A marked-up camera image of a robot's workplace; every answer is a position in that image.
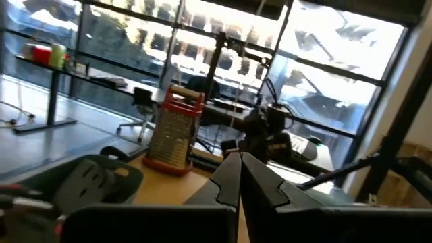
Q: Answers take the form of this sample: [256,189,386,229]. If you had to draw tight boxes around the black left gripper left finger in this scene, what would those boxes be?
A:
[61,151,242,243]

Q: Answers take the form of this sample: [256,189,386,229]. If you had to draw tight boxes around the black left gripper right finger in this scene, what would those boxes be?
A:
[240,152,432,243]

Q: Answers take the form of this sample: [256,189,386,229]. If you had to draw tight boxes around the solid black turner red-dot handle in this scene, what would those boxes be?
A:
[0,183,45,200]

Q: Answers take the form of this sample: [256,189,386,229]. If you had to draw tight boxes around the grey-blue plastic bin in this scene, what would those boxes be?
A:
[18,154,145,207]

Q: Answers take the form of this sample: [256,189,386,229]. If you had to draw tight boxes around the white computer keyboard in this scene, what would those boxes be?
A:
[289,132,320,162]

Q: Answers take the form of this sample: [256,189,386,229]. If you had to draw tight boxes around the dark office chair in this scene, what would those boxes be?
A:
[184,76,221,101]
[116,86,157,144]

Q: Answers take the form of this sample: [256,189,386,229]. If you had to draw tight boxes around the steel box grater red trim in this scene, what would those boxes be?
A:
[142,84,206,177]

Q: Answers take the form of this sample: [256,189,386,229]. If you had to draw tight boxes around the wooden crate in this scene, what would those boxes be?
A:
[376,141,432,209]

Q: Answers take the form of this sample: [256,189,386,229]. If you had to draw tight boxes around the long dark office desk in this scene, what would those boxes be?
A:
[13,55,257,134]

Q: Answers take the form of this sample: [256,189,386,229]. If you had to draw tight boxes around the black computer keyboard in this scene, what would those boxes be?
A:
[89,76,128,88]

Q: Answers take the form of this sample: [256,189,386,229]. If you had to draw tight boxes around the green container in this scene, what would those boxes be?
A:
[49,43,68,69]

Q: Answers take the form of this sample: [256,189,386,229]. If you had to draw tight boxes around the red container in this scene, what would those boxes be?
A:
[32,45,52,65]

